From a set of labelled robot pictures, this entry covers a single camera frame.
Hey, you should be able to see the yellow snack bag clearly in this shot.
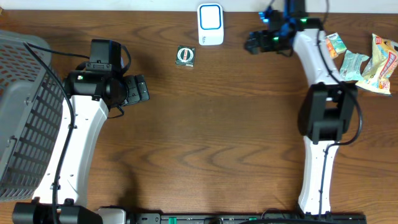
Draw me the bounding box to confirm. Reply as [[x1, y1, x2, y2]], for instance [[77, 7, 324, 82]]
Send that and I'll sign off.
[[356, 34, 397, 95]]

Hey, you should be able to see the teal tissue pack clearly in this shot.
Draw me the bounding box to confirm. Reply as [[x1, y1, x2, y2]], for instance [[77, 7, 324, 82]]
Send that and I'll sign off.
[[327, 32, 347, 54]]

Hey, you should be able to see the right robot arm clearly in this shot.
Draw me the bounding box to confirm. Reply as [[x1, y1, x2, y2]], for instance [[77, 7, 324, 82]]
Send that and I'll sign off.
[[244, 1, 361, 220]]

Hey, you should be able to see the light teal snack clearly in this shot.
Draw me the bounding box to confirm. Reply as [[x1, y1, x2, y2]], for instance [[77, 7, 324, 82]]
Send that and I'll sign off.
[[340, 50, 369, 81]]

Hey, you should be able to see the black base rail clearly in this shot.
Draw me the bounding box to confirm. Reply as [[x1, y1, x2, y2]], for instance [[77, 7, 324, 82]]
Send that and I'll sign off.
[[95, 207, 367, 224]]

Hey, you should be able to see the white barcode scanner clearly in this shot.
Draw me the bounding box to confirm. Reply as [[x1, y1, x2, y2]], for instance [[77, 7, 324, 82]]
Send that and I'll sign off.
[[197, 2, 224, 46]]

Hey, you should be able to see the grey plastic basket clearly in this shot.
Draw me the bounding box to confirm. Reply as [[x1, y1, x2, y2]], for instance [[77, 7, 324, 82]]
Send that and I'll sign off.
[[1, 30, 63, 202]]

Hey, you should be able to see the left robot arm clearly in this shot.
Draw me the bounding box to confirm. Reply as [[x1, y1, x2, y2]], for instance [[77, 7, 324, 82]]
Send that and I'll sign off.
[[12, 70, 149, 223]]

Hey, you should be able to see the orange tissue pack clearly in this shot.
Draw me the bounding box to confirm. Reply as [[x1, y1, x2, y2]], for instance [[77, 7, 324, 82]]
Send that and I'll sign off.
[[325, 38, 338, 59]]

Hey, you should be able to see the dark green round-logo packet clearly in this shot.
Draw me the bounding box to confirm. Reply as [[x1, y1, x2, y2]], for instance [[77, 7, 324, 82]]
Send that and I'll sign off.
[[175, 45, 196, 67]]

